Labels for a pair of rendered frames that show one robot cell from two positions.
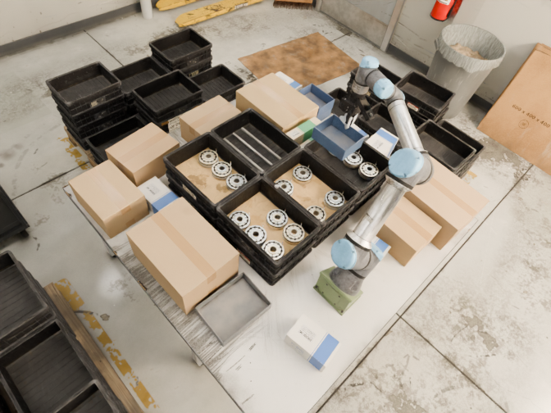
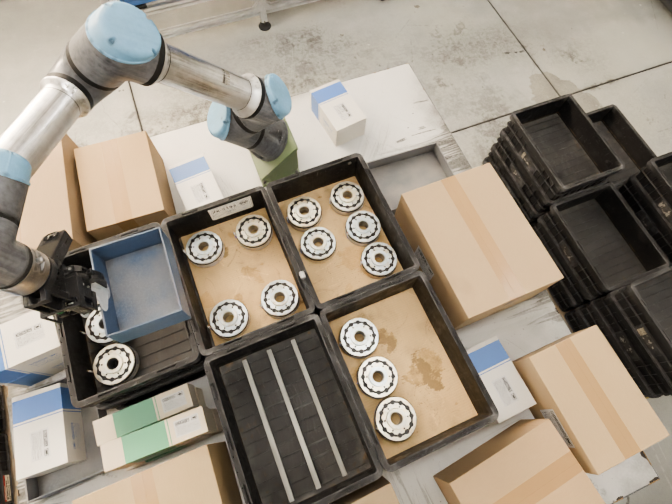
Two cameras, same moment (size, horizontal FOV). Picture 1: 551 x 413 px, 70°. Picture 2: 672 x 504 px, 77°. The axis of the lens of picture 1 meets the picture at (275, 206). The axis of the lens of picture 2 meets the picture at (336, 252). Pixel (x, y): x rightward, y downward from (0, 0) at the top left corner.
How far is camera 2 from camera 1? 1.54 m
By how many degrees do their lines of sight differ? 57
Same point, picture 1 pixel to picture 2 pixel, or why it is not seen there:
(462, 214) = not seen: hidden behind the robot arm
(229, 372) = (432, 127)
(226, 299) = not seen: hidden behind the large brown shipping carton
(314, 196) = (232, 272)
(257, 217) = (345, 262)
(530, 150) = not seen: outside the picture
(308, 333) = (341, 110)
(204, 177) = (411, 376)
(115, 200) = (579, 360)
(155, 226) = (518, 273)
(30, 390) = (615, 240)
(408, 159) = (121, 17)
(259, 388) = (406, 105)
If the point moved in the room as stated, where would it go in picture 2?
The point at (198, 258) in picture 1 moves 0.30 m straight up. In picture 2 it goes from (460, 203) to (500, 139)
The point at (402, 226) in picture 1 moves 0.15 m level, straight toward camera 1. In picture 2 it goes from (133, 168) to (180, 148)
